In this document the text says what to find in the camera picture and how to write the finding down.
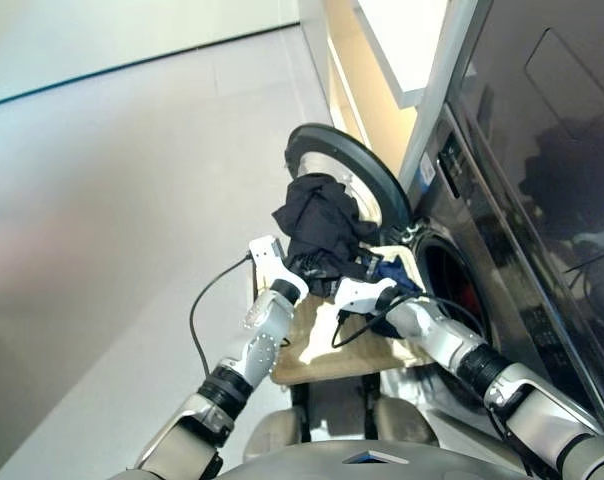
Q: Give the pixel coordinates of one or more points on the navy blue garment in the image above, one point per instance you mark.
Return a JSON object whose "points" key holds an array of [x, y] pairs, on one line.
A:
{"points": [[389, 270]]}

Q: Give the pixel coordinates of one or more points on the black garment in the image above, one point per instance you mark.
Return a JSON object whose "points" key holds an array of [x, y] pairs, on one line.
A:
{"points": [[317, 225]]}

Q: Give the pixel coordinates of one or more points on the orange garment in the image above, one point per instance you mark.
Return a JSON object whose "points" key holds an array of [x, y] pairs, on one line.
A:
{"points": [[469, 295]]}

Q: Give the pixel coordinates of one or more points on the pale woven basket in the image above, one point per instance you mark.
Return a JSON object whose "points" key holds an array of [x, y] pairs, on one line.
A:
{"points": [[327, 345]]}

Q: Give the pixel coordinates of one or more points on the round washing machine door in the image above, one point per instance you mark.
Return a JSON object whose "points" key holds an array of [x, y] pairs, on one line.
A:
{"points": [[367, 160]]}

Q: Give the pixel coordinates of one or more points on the grey washing machine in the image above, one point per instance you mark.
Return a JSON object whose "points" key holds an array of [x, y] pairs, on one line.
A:
{"points": [[477, 220]]}

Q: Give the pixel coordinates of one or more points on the silver robot leg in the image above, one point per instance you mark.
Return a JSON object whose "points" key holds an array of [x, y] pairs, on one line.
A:
{"points": [[272, 425], [402, 420]]}

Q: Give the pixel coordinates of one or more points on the silver robot body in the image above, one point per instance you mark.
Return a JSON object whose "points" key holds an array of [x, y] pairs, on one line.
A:
{"points": [[307, 460]]}

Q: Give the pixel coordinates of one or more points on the blue white label sticker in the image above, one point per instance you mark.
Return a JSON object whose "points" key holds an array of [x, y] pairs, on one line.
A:
{"points": [[427, 172]]}

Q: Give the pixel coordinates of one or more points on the white counter cabinet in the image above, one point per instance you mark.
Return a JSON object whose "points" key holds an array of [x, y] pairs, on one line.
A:
{"points": [[407, 60]]}

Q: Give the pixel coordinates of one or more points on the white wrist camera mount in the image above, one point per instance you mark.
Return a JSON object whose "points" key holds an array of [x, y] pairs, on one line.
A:
{"points": [[362, 295], [269, 267]]}

